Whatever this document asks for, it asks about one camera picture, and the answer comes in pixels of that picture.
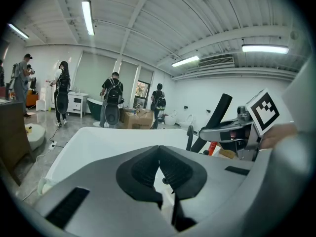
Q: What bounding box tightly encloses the long ceiling light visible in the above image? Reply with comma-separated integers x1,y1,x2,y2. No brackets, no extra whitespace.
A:
241,44,290,55
171,55,200,68
7,23,30,40
81,0,95,37

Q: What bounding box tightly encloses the dark green bathtub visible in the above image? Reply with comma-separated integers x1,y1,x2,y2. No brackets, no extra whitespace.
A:
86,97,104,121

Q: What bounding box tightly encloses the white pedestal box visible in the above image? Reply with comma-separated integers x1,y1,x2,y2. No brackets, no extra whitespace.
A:
36,87,50,112

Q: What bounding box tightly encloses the dark framed window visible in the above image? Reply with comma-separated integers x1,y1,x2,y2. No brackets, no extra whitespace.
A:
132,80,151,109

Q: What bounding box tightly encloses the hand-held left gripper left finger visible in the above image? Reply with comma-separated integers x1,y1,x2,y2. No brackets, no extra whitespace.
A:
34,145,179,234

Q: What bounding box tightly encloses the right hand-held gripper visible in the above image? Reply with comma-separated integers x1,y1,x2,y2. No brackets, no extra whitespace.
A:
198,88,281,162

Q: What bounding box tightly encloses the person's right forearm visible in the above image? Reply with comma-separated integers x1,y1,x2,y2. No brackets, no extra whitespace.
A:
240,130,316,237

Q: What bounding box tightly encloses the white vanity cabinet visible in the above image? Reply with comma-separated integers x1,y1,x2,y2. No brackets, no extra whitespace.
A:
66,91,89,119

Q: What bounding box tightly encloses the white toilet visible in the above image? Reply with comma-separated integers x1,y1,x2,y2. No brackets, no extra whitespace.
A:
164,110,178,126
178,114,195,130

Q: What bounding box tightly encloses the brown wooden cabinet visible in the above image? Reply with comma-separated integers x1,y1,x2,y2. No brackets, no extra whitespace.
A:
0,98,36,187

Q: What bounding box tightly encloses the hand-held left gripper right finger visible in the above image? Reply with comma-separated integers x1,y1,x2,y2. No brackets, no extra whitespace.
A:
159,145,255,233

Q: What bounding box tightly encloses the person's right hand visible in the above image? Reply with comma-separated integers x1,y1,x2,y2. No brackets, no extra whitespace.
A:
259,123,299,150

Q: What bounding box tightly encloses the small cardboard box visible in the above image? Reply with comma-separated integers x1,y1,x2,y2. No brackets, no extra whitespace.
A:
218,148,236,159

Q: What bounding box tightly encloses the white paper roll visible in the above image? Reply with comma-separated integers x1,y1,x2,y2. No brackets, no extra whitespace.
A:
37,177,53,196

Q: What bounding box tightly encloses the white bathtub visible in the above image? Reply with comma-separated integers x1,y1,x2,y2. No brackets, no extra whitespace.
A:
45,126,205,195

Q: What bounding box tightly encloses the ceiling air vent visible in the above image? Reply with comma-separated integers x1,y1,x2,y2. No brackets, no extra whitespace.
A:
197,55,235,68

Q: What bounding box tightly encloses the red bottle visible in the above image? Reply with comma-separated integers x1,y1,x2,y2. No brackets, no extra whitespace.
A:
208,142,218,157

